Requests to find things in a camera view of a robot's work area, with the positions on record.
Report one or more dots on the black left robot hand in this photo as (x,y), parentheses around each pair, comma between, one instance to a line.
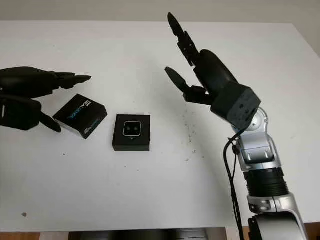
(25,81)

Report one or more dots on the small silver depth camera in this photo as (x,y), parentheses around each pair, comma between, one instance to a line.
(132,129)

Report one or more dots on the black box base with insert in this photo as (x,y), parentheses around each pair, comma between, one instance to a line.
(131,145)

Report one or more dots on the black printed box lid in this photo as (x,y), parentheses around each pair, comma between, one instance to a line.
(80,110)

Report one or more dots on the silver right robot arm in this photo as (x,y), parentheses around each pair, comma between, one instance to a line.
(262,160)

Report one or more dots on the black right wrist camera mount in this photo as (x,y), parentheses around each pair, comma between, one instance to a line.
(237,105)

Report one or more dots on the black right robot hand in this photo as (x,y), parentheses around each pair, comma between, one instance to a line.
(215,72)

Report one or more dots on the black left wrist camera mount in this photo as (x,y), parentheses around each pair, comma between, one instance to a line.
(17,112)

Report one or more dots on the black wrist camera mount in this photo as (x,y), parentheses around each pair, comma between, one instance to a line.
(17,112)
(237,105)

